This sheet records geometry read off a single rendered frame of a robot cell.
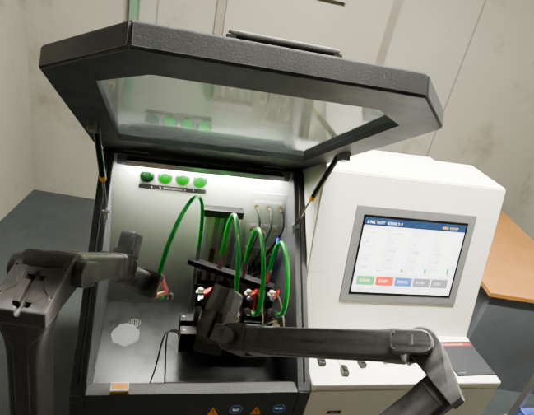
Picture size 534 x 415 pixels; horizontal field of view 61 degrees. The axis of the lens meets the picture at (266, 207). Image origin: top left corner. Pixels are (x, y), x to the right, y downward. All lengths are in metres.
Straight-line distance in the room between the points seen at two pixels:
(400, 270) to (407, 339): 0.87
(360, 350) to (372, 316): 0.85
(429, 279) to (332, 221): 0.45
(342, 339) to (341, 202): 0.70
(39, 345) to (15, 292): 0.08
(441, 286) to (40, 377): 1.40
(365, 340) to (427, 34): 3.26
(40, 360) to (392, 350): 0.55
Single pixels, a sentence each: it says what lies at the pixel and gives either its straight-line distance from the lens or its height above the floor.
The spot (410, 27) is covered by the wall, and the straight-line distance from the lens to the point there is 3.87.
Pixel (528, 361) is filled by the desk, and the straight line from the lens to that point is 3.40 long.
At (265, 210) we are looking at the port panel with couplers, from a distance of 1.68.
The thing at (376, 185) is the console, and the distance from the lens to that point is 1.54.
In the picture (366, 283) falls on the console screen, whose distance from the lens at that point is 1.64.
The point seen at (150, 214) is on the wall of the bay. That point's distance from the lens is 1.66.
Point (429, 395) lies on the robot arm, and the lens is 0.84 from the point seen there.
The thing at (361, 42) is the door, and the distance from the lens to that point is 3.74.
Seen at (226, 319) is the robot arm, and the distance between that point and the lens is 1.00.
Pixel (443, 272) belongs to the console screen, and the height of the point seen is 1.23.
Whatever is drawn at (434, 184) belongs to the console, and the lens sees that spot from 1.65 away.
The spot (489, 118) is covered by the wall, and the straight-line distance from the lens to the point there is 4.29.
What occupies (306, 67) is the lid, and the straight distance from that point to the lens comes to 0.69.
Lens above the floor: 2.05
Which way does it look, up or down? 26 degrees down
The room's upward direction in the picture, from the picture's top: 12 degrees clockwise
